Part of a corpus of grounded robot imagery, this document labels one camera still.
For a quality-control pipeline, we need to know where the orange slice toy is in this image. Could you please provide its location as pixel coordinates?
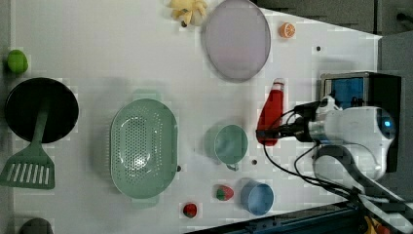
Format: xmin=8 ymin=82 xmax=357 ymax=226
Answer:
xmin=279 ymin=22 xmax=295 ymax=38

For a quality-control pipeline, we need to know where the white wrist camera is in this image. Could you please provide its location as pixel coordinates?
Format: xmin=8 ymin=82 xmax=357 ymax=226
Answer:
xmin=317 ymin=96 xmax=341 ymax=113

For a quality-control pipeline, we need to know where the dark red strawberry toy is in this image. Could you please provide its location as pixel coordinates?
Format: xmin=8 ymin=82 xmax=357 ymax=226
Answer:
xmin=182 ymin=203 xmax=198 ymax=218

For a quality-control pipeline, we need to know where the green strainer basket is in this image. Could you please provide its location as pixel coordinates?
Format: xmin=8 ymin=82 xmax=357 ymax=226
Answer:
xmin=110 ymin=90 xmax=178 ymax=209

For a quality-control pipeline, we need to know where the light red strawberry toy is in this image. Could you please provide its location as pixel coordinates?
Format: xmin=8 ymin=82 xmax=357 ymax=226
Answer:
xmin=215 ymin=185 xmax=234 ymax=201

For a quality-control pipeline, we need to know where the black frying pan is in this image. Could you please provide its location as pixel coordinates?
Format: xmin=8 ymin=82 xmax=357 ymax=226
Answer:
xmin=5 ymin=78 xmax=79 ymax=143

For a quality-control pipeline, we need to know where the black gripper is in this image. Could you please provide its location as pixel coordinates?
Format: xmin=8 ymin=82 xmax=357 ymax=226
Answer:
xmin=255 ymin=101 xmax=319 ymax=142

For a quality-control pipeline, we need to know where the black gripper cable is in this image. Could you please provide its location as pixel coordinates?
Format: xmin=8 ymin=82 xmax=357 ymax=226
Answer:
xmin=262 ymin=108 xmax=368 ymax=203

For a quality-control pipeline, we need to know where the green slotted spatula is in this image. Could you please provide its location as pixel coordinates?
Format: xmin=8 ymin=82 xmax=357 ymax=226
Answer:
xmin=0 ymin=99 xmax=56 ymax=190

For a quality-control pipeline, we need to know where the blue cup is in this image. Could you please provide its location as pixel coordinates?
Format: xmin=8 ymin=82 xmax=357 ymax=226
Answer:
xmin=241 ymin=180 xmax=275 ymax=215

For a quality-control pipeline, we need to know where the round grey plate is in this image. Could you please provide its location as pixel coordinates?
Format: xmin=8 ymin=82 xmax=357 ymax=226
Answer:
xmin=204 ymin=0 xmax=271 ymax=82

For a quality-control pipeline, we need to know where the green lime toy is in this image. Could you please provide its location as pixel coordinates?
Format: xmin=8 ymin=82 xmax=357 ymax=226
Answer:
xmin=7 ymin=50 xmax=28 ymax=74

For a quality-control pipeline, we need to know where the green mug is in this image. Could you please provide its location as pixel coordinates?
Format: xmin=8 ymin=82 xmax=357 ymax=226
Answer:
xmin=204 ymin=125 xmax=248 ymax=172

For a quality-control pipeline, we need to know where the black toaster oven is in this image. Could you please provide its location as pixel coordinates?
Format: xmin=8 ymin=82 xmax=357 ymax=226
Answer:
xmin=309 ymin=72 xmax=401 ymax=179

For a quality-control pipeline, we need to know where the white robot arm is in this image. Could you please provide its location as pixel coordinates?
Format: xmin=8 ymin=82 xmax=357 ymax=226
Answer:
xmin=256 ymin=97 xmax=412 ymax=234

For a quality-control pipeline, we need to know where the red ketchup bottle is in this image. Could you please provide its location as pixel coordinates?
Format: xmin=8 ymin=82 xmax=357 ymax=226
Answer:
xmin=257 ymin=78 xmax=284 ymax=131

